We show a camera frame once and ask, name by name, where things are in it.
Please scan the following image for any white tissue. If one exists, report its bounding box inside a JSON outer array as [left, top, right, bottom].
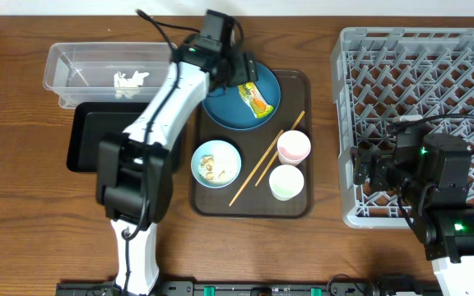
[[114, 71, 150, 99]]

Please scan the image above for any clear plastic bin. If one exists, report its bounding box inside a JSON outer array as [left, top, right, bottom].
[[43, 42, 171, 109]]

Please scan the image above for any grey dishwasher rack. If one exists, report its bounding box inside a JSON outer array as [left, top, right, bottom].
[[331, 27, 474, 229]]

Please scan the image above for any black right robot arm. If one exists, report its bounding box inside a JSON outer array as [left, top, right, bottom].
[[351, 129, 474, 295]]

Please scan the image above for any dark blue plate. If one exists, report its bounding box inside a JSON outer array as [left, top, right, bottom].
[[202, 63, 281, 130]]

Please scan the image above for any light blue food bowl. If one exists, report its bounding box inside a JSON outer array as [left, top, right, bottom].
[[190, 140, 242, 189]]

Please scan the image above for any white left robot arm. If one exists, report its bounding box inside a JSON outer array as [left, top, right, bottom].
[[96, 37, 258, 295]]

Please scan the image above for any black rectangular tray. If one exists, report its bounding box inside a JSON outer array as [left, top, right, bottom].
[[66, 101, 183, 173]]

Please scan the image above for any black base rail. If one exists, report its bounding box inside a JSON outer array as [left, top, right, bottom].
[[55, 279, 439, 296]]

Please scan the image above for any brown serving tray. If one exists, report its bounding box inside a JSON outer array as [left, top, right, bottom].
[[189, 64, 314, 219]]

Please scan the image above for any pink plastic cup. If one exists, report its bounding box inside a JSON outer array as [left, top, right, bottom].
[[278, 130, 311, 166]]

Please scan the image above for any short wooden chopstick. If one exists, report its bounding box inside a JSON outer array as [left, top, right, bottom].
[[254, 110, 306, 187]]

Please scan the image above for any light green plastic cup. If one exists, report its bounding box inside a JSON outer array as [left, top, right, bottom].
[[268, 164, 304, 201]]

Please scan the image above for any long wooden chopstick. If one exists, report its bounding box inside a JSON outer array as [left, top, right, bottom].
[[228, 130, 284, 207]]

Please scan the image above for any yellow green snack wrapper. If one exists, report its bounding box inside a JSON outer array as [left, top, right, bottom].
[[238, 82, 273, 118]]

